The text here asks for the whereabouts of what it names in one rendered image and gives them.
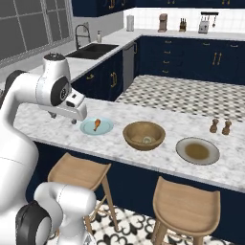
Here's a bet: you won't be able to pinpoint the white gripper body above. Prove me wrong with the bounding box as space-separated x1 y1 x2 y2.
47 102 88 123

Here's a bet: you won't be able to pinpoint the chicken drumstick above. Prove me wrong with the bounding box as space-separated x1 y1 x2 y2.
92 118 102 132

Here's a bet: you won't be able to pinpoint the wooden bowl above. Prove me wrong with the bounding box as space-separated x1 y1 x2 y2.
122 121 167 152

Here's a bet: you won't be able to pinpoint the light blue plate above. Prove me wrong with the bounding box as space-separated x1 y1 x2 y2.
79 116 115 137

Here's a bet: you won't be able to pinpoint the navy sink cupboards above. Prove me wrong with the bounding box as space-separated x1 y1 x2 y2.
70 50 124 102

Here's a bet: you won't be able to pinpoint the wooden bar stool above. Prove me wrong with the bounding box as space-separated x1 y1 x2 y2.
149 175 222 245
47 151 121 237

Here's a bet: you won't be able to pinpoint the black sink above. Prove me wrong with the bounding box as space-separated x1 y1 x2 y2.
65 42 120 60

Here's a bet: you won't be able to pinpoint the steel dishwasher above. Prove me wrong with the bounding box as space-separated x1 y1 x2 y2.
122 42 139 94

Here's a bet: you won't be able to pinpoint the black spring tap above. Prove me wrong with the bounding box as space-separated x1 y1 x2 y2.
74 23 92 51

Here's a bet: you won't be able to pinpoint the navy island counter base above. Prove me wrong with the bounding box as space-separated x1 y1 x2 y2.
25 141 245 245

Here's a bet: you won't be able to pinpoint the grey framed window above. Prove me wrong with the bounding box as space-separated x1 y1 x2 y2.
0 0 75 68

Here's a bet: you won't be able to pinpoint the white paper towel roll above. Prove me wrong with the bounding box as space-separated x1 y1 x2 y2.
125 14 135 33

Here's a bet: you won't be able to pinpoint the grey plate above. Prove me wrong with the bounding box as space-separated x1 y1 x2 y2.
174 136 221 167

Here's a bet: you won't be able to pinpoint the brown wooden shaker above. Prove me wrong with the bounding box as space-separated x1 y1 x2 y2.
221 120 233 136
209 118 220 134

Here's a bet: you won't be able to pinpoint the silver toaster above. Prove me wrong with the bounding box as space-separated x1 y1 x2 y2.
197 18 211 34

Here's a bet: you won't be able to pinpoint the navy wall cupboards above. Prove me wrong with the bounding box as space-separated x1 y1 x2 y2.
71 0 245 18

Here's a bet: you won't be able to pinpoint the navy base cupboards gold handles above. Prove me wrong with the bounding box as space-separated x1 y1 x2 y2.
137 35 245 86

